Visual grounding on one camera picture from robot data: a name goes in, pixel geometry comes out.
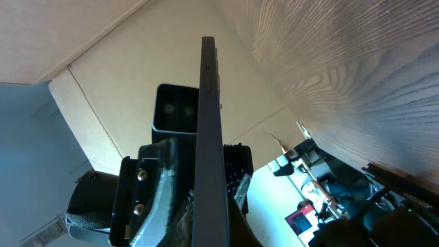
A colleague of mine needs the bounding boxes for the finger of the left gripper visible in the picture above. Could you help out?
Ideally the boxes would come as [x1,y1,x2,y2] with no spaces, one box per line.
[224,143,254,215]

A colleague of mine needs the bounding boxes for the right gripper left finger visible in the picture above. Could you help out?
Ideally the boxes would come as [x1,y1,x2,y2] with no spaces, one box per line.
[166,191,195,247]

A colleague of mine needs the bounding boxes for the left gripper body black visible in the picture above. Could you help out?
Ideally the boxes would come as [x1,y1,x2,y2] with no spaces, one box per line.
[109,137,195,246]

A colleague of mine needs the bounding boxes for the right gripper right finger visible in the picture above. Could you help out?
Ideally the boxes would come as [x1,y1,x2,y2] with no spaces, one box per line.
[228,196,262,247]

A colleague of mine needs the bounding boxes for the Samsung Galaxy smartphone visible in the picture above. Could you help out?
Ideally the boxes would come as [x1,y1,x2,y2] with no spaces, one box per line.
[192,36,230,247]

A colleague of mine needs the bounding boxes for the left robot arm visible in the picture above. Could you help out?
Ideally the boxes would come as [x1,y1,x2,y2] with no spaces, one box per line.
[65,136,196,246]

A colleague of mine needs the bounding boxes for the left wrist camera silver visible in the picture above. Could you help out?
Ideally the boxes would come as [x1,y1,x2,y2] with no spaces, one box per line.
[152,84,199,134]

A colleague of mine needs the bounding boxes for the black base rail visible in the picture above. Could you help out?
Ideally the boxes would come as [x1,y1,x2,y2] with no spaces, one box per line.
[362,163,438,215]

